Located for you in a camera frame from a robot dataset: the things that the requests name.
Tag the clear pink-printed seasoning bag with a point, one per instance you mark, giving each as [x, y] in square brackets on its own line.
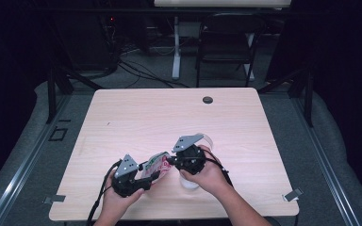
[157, 164]

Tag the aluminium floor rail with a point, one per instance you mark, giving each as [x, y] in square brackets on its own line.
[19, 175]
[326, 163]

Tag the black metal frame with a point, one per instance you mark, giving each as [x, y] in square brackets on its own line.
[52, 94]
[308, 100]

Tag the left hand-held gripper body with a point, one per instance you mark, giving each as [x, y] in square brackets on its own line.
[127, 182]

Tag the grey tape piece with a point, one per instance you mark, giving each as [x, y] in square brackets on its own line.
[292, 194]
[55, 198]

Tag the black tape square outline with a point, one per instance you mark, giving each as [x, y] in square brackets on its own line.
[62, 127]

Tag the white desk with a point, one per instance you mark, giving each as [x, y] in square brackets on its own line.
[176, 47]

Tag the short black tape strip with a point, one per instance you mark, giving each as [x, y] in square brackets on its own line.
[64, 120]

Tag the black folding chair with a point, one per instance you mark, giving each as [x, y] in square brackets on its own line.
[226, 25]

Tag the person's right hand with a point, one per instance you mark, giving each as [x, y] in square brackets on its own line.
[210, 179]

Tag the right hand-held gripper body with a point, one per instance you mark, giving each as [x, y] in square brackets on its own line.
[190, 160]

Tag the round grey table grommet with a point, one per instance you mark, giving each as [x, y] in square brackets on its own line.
[207, 100]

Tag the translucent white plastic cup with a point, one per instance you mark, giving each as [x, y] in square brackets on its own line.
[189, 184]

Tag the person's left hand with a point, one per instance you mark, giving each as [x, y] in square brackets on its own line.
[116, 205]

